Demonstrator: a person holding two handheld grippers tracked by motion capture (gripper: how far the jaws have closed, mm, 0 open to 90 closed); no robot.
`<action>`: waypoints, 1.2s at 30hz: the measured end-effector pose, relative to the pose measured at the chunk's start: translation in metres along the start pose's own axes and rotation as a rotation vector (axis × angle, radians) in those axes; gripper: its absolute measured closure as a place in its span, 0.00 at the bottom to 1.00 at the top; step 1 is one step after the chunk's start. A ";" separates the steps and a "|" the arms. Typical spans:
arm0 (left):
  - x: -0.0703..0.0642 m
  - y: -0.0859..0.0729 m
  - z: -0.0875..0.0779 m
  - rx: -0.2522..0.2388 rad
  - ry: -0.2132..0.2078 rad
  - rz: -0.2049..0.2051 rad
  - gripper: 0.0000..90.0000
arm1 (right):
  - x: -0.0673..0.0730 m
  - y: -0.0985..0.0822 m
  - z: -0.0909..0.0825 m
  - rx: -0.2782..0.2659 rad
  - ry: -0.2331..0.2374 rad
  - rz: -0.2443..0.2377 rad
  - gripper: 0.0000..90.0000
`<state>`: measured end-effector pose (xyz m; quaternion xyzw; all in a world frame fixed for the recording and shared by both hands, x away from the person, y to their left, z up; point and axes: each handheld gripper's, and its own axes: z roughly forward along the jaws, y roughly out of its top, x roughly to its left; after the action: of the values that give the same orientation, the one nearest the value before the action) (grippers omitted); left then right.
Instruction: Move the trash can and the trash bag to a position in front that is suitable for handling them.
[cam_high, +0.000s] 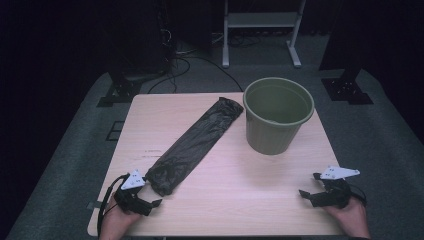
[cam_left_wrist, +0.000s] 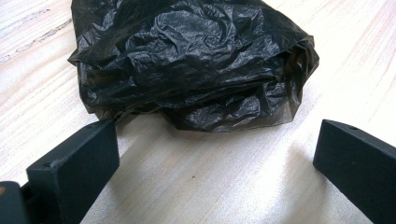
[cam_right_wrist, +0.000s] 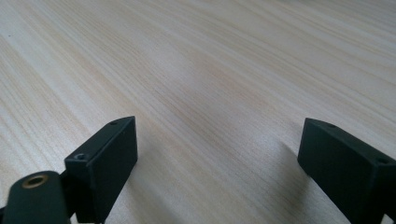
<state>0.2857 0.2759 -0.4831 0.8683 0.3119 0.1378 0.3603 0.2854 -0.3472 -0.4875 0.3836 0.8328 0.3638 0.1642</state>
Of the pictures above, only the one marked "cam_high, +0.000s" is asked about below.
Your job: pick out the grey tape strip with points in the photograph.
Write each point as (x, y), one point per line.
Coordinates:
(93, 205)

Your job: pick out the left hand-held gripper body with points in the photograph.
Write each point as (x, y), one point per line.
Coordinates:
(133, 180)

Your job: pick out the green plastic trash bin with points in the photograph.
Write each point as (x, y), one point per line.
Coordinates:
(270, 136)

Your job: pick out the person's right hand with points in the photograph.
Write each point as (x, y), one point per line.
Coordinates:
(353, 220)

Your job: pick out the black stand base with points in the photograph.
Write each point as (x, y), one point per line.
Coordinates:
(346, 90)
(121, 90)

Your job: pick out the black plastic trash bag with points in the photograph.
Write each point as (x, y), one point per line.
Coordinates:
(196, 140)

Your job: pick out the person's left hand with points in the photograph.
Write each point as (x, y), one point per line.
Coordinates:
(115, 223)

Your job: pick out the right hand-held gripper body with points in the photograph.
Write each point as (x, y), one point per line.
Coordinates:
(333, 196)

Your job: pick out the white metal stand frame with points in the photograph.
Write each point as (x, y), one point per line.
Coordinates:
(260, 20)

